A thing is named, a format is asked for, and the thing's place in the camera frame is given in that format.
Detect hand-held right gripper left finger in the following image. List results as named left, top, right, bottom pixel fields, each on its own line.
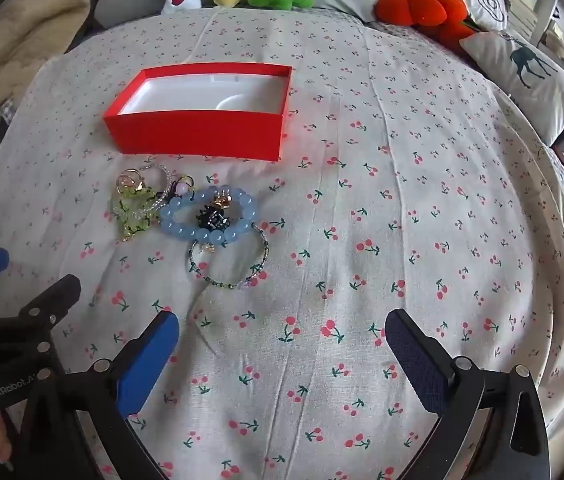
left=22, top=310, right=180, bottom=480

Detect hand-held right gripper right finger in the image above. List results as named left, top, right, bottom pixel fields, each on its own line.
left=386, top=308, right=552, bottom=480

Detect green bead bracelet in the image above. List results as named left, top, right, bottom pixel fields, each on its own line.
left=113, top=187, right=158, bottom=241

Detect rose gold rings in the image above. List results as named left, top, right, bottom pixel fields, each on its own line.
left=116, top=169, right=149, bottom=196

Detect blue bead bracelet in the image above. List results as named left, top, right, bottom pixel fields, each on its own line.
left=158, top=185, right=259, bottom=247

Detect black hair claw clip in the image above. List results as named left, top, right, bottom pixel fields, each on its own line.
left=196, top=204, right=230, bottom=231

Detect dark seed bead bracelet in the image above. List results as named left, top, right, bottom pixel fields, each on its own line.
left=188, top=225, right=269, bottom=290

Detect silver rhinestone bracelet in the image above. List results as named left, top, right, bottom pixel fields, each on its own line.
left=142, top=164, right=175, bottom=221

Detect red cardboard box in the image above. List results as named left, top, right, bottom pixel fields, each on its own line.
left=103, top=62, right=294, bottom=162

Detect cherry print bed sheet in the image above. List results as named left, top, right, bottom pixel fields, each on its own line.
left=0, top=7, right=564, bottom=480

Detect beige blanket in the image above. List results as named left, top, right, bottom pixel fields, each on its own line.
left=0, top=0, right=128, bottom=161

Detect deer print pillow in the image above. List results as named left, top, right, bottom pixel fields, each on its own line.
left=459, top=30, right=564, bottom=146

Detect orange pumpkin plush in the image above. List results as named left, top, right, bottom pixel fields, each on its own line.
left=373, top=0, right=483, bottom=53

